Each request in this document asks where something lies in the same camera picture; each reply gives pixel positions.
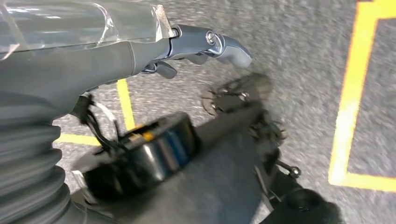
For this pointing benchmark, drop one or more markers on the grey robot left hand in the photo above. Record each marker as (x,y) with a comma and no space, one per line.
(92,68)

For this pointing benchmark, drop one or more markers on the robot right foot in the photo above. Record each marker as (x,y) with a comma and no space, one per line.
(269,133)

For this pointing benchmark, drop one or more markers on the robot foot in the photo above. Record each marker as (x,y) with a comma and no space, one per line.
(247,86)
(269,133)

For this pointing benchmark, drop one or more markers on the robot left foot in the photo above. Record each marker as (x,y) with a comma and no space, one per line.
(247,86)

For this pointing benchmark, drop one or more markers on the black cylindrical joint housing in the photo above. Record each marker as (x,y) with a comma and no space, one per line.
(154,154)

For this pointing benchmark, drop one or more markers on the clear plastic film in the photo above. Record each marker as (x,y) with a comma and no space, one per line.
(77,21)

